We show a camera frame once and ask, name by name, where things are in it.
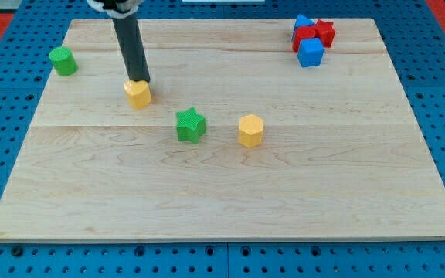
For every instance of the yellow hexagon block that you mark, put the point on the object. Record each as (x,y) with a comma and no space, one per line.
(250,131)

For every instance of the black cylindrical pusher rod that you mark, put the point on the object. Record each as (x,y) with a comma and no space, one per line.
(132,50)

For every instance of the yellow heart block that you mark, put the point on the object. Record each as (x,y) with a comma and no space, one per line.
(138,93)

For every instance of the red star block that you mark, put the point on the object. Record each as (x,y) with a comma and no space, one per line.
(325,32)

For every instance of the light wooden board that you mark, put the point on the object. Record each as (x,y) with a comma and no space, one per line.
(342,157)

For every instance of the green star block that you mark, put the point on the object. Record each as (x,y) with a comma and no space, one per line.
(190,125)

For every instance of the green cylinder block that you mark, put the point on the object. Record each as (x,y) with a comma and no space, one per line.
(63,61)

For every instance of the blue cube block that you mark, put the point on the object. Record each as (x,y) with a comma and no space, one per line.
(310,52)

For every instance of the red cylinder block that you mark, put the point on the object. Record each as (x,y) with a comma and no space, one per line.
(300,33)

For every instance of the blue triangle block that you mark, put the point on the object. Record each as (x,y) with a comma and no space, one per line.
(302,20)

